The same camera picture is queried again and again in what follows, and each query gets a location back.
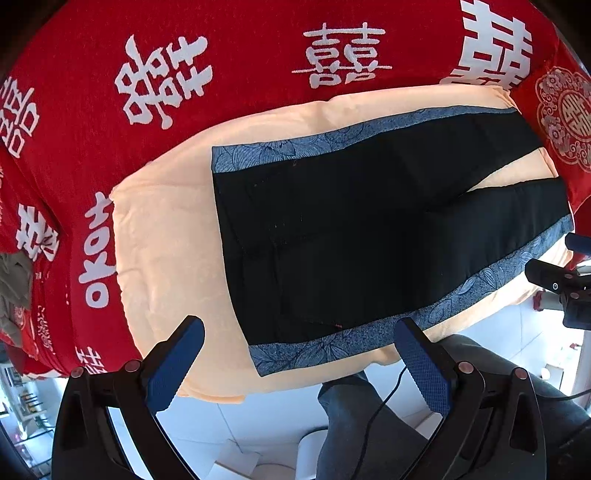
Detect red cover white characters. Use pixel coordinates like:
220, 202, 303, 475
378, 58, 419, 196
1, 1, 573, 374

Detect person's jeans leg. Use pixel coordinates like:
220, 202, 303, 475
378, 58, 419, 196
317, 333, 590, 479

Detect black cable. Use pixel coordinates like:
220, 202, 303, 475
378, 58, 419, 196
352, 363, 410, 480

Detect grey crumpled cloth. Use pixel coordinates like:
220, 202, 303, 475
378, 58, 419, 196
1, 251, 33, 348

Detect red embroidered cushion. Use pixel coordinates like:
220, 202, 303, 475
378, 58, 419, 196
511, 39, 590, 211

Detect black pants blue patterned trim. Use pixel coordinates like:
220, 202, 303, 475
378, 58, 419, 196
211, 106, 573, 376

